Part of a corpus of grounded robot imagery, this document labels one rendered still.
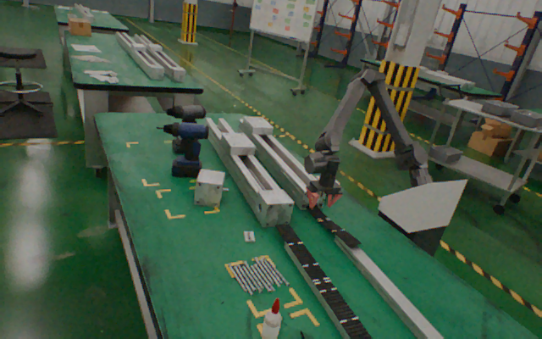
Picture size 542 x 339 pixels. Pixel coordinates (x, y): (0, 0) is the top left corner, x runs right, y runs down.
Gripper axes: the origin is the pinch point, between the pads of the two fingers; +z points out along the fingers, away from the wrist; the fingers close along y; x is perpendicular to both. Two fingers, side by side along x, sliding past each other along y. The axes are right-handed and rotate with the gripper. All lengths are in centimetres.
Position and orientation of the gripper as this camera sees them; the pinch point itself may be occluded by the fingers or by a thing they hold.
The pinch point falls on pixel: (320, 205)
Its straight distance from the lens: 136.0
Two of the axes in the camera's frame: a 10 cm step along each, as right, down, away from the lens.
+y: -9.0, 0.2, -4.3
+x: 3.9, 4.3, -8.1
